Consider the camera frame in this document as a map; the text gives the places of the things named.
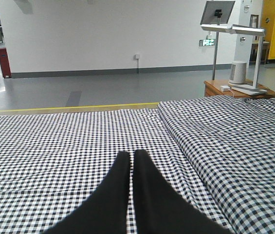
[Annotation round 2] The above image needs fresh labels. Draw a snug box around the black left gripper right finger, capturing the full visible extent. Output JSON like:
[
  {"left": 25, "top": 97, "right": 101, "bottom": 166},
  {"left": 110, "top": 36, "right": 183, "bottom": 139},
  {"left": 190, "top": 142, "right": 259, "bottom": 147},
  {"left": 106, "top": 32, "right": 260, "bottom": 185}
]
[{"left": 133, "top": 150, "right": 230, "bottom": 234}]

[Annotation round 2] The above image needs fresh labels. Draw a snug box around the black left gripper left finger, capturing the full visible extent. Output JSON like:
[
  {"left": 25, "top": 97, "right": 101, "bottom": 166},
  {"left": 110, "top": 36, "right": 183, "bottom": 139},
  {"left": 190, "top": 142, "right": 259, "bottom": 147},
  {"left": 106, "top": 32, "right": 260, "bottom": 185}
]
[{"left": 45, "top": 152, "right": 130, "bottom": 234}]

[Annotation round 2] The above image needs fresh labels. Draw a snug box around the black white checkered bed sheet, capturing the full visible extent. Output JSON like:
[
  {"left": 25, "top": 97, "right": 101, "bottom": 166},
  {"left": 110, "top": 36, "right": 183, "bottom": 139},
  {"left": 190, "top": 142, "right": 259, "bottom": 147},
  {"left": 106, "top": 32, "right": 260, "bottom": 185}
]
[{"left": 0, "top": 109, "right": 231, "bottom": 234}]

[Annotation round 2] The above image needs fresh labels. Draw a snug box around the white desk lamp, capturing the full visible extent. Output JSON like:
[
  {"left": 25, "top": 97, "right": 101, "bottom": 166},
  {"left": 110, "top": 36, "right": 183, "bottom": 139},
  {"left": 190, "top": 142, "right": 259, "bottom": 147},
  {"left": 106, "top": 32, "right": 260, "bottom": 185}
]
[{"left": 200, "top": 23, "right": 268, "bottom": 95}]

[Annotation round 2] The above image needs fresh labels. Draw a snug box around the black white checkered quilt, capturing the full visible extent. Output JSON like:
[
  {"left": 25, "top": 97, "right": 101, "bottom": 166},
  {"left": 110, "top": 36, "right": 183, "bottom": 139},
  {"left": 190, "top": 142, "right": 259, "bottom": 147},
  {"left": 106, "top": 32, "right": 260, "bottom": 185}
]
[{"left": 158, "top": 95, "right": 275, "bottom": 234}]

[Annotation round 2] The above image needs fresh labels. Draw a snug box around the wooden nightstand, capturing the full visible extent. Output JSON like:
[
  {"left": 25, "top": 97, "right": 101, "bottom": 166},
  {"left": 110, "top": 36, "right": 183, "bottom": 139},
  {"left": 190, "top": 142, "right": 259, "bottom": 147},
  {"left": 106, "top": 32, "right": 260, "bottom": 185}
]
[{"left": 204, "top": 79, "right": 275, "bottom": 99}]

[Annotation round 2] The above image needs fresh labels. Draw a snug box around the white power adapter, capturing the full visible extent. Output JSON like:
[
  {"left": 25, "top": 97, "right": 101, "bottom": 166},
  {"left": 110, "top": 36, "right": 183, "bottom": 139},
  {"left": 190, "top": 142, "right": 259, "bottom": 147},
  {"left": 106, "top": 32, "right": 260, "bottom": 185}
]
[{"left": 220, "top": 85, "right": 230, "bottom": 92}]

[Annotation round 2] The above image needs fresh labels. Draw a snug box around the white cylindrical speaker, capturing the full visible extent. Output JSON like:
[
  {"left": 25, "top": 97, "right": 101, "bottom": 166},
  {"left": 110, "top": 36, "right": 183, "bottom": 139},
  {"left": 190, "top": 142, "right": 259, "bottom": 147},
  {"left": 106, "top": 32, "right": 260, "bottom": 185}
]
[{"left": 229, "top": 60, "right": 247, "bottom": 84}]

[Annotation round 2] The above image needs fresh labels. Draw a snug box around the green exit sign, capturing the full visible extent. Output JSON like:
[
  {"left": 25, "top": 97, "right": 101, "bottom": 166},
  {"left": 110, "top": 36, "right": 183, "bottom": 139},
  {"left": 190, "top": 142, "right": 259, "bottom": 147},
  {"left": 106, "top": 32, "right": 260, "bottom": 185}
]
[{"left": 199, "top": 39, "right": 216, "bottom": 47}]

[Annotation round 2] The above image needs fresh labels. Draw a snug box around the red bin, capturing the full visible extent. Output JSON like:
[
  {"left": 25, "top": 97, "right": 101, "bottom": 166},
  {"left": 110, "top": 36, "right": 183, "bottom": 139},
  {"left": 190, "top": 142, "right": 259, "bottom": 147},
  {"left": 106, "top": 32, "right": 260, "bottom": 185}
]
[{"left": 0, "top": 47, "right": 12, "bottom": 78}]

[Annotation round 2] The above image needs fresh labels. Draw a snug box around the tablet on floor stand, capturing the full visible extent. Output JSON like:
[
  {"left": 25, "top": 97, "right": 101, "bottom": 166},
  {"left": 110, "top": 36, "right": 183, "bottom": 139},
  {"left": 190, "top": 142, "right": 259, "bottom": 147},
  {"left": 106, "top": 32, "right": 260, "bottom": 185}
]
[{"left": 200, "top": 0, "right": 235, "bottom": 80}]

